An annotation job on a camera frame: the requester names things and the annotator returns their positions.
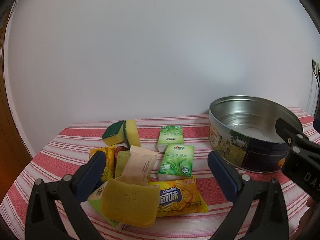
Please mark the person's right hand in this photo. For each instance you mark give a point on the person's right hand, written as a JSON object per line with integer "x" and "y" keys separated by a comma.
{"x": 311, "y": 217}

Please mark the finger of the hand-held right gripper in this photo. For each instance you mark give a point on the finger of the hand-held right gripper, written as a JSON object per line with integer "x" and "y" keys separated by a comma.
{"x": 287, "y": 131}

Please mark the green yellow scouring sponge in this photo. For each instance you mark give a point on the green yellow scouring sponge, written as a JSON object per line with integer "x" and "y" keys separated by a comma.
{"x": 133, "y": 133}
{"x": 113, "y": 130}

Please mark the green white carton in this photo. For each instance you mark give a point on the green white carton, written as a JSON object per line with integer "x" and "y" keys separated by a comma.
{"x": 170, "y": 137}
{"x": 176, "y": 162}

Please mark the round metal cookie tin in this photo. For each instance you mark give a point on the round metal cookie tin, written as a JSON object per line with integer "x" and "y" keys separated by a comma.
{"x": 225, "y": 140}

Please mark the beige paper packet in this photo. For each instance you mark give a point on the beige paper packet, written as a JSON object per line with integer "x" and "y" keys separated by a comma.
{"x": 138, "y": 165}

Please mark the yellow snack sachet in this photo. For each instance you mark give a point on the yellow snack sachet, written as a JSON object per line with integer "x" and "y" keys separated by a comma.
{"x": 108, "y": 160}

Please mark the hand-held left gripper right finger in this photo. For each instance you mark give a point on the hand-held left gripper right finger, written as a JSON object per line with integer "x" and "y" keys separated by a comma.
{"x": 220, "y": 170}

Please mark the light green white packet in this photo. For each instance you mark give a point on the light green white packet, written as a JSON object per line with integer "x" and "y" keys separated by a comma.
{"x": 96, "y": 195}

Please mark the yellow cracker packet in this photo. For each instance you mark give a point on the yellow cracker packet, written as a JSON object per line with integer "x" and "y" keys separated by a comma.
{"x": 180, "y": 197}

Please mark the green speckled yellow sponge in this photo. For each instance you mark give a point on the green speckled yellow sponge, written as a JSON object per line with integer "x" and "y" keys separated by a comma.
{"x": 122, "y": 163}

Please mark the dark furniture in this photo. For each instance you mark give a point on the dark furniture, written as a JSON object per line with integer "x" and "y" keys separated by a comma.
{"x": 317, "y": 122}

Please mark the plain yellow sponge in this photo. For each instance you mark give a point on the plain yellow sponge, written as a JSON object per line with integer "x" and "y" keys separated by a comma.
{"x": 130, "y": 205}

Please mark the wooden door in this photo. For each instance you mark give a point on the wooden door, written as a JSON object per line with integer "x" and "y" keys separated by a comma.
{"x": 10, "y": 120}

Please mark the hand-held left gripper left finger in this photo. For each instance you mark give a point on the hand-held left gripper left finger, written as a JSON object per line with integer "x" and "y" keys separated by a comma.
{"x": 96, "y": 170}

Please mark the red striped tablecloth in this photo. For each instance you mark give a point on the red striped tablecloth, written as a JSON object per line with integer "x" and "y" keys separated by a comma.
{"x": 197, "y": 135}

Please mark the red snack packet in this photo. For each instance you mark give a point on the red snack packet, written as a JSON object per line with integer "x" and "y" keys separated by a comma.
{"x": 118, "y": 152}

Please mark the wall socket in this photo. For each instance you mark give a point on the wall socket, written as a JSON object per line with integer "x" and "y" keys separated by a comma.
{"x": 316, "y": 66}

